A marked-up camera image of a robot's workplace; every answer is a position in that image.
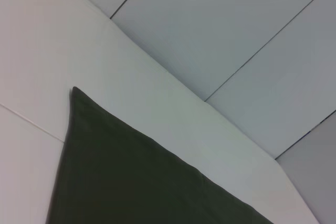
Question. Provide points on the dark green t-shirt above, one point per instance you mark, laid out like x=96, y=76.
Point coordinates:
x=118, y=176

